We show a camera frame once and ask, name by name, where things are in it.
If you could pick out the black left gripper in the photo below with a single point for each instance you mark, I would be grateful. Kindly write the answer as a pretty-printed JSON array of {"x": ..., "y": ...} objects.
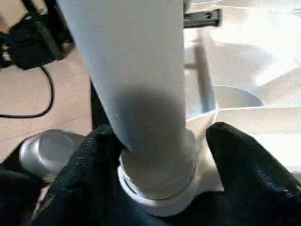
[{"x": 202, "y": 18}]

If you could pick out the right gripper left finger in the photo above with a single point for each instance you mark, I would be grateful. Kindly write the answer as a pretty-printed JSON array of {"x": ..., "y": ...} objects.
[{"x": 89, "y": 183}]

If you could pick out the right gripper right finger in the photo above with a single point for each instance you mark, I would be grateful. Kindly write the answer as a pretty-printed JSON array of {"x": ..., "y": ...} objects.
[{"x": 254, "y": 188}]

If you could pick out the white plastic table top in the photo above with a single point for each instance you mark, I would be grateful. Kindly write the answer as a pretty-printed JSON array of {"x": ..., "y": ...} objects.
[{"x": 258, "y": 129}]

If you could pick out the white plastic table leg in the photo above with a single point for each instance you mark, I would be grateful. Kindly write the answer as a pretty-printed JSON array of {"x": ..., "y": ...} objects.
[{"x": 131, "y": 58}]

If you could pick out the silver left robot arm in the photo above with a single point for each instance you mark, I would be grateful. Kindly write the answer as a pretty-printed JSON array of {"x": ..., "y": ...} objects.
[{"x": 47, "y": 153}]

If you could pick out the black thin rod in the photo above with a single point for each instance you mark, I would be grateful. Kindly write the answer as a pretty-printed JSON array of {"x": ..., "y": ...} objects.
[{"x": 44, "y": 35}]

